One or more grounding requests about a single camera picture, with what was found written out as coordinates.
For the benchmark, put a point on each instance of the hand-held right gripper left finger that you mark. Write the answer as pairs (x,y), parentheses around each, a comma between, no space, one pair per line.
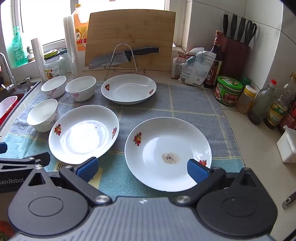
(88,169)

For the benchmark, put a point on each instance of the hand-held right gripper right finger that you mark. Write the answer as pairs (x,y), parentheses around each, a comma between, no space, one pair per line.
(196,170)

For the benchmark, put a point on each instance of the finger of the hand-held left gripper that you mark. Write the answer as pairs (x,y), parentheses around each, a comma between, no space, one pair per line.
(2,147)
(41,157)

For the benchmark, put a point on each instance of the white plate with fruit print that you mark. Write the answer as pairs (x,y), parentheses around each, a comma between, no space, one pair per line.
(83,136)
(166,143)
(129,89)

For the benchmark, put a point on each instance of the white bowl with pink flowers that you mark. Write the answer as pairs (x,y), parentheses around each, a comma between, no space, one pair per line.
(42,114)
(81,89)
(53,87)

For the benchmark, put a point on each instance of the red plastic basin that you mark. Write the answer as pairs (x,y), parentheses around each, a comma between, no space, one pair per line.
(7,106)

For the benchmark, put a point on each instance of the steel sink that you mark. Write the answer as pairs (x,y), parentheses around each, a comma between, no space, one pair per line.
(22,93)

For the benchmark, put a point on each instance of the blue grey checked towel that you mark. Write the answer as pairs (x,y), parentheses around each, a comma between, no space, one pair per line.
(185,104)

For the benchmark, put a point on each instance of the steel faucet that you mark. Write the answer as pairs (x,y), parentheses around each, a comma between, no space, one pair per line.
(8,71)

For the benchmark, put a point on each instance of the sauce jar with green lid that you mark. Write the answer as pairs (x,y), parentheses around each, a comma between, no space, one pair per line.
(227,91)

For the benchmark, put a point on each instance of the jar with yellow lid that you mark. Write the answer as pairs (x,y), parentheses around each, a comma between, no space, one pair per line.
(245,99)

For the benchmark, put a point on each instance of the glass jar with green lid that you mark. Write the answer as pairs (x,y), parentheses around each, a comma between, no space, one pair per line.
(54,67)

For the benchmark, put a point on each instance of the clear bottle with red cap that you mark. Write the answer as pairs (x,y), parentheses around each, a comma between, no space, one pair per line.
(260,104)

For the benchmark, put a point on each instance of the white plastic box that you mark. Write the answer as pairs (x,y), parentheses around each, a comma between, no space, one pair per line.
(286,146)

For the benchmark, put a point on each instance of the white ribbed plastic roll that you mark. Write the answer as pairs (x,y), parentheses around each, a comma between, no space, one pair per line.
(38,58)

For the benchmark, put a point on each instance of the small potted plant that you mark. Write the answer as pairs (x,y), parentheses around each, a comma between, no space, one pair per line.
(29,54)

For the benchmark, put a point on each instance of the small oil bottle green label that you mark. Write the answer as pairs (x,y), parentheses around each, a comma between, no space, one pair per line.
(276,112)

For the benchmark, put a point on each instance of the green dish soap bottle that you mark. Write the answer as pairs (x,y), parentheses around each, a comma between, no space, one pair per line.
(18,48)

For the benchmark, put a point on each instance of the white printed food bag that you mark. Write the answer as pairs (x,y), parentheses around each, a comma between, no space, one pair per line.
(196,69)

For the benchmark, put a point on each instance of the small green capped jar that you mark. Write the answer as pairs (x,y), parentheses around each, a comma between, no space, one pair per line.
(246,81)

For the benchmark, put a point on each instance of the red and white food bag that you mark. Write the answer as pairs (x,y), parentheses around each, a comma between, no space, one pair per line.
(177,68)

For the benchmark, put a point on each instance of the bottle with red label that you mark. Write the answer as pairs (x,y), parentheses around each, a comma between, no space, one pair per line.
(289,120)

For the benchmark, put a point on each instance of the dark soy sauce bottle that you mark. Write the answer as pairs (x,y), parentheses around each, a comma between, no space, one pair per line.
(214,62)

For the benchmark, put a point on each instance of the clear plastic wrap roll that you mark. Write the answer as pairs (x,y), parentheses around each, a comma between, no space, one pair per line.
(70,46)

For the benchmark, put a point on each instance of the brown knife block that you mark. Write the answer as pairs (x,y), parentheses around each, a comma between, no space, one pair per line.
(235,60)

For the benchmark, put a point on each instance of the metal binder clip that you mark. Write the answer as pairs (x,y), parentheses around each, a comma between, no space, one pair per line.
(183,52)

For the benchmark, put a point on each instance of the large yellow oil bottle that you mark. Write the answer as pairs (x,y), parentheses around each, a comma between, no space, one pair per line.
(80,30)

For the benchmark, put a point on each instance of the window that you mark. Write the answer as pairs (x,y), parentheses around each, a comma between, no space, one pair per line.
(46,20)

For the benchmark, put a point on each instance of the black kitchen scissors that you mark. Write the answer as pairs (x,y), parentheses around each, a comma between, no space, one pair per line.
(249,34)

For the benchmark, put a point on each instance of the bamboo cutting board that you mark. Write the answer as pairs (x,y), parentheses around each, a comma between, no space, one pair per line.
(129,27)

